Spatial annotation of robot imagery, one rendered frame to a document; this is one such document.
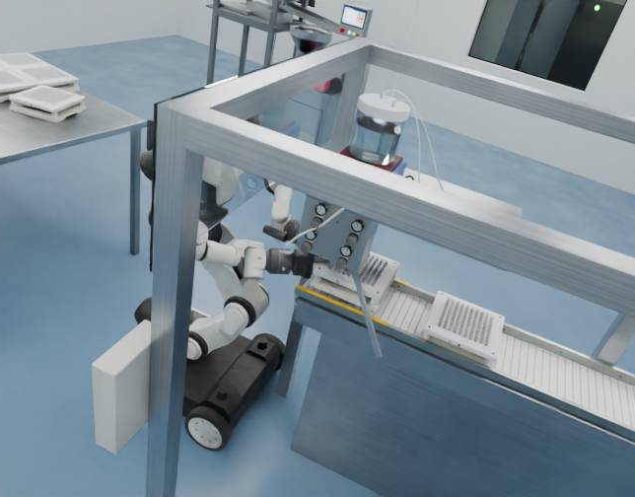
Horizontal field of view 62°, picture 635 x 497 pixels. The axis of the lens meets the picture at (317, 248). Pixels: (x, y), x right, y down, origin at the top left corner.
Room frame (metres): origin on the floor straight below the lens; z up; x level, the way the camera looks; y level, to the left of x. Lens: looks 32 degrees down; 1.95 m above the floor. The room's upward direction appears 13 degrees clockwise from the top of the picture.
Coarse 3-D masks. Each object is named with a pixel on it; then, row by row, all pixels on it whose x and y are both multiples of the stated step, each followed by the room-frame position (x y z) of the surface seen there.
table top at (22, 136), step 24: (0, 120) 2.19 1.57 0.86; (24, 120) 2.25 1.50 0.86; (72, 120) 2.38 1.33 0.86; (96, 120) 2.44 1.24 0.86; (120, 120) 2.51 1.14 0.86; (144, 120) 2.58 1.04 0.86; (0, 144) 1.97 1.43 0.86; (24, 144) 2.02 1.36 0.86; (48, 144) 2.08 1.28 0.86; (72, 144) 2.18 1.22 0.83
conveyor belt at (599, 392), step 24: (312, 288) 1.51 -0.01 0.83; (384, 312) 1.47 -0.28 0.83; (408, 312) 1.51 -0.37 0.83; (504, 336) 1.49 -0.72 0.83; (504, 360) 1.37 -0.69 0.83; (528, 360) 1.39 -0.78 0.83; (552, 360) 1.42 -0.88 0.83; (552, 384) 1.30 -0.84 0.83; (576, 384) 1.33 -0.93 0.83; (600, 384) 1.36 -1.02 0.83; (624, 384) 1.39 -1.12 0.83; (600, 408) 1.24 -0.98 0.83; (624, 408) 1.27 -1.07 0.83
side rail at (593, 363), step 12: (396, 288) 1.62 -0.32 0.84; (408, 288) 1.61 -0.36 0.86; (432, 300) 1.59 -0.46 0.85; (504, 324) 1.51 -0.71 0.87; (516, 336) 1.50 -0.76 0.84; (528, 336) 1.49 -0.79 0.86; (552, 348) 1.47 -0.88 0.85; (564, 348) 1.46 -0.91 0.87; (576, 360) 1.44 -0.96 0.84; (588, 360) 1.43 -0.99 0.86; (612, 372) 1.41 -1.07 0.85; (624, 372) 1.41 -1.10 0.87
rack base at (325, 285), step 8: (312, 280) 1.46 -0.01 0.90; (320, 280) 1.47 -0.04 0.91; (328, 280) 1.48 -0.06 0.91; (392, 280) 1.58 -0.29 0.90; (320, 288) 1.45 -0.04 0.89; (328, 288) 1.44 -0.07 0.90; (336, 288) 1.44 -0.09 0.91; (344, 288) 1.45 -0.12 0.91; (336, 296) 1.43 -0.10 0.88; (344, 296) 1.42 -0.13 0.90; (352, 296) 1.42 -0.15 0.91; (384, 296) 1.47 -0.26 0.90; (360, 304) 1.41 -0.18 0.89; (368, 304) 1.40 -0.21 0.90
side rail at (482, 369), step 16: (320, 304) 1.42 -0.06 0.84; (400, 336) 1.34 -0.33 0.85; (416, 336) 1.34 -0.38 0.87; (432, 352) 1.31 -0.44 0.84; (448, 352) 1.30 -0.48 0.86; (480, 368) 1.27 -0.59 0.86; (512, 384) 1.24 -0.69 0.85; (528, 384) 1.24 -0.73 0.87; (544, 400) 1.21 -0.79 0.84; (560, 400) 1.20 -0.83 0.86; (592, 416) 1.17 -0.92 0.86; (624, 432) 1.15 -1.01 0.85
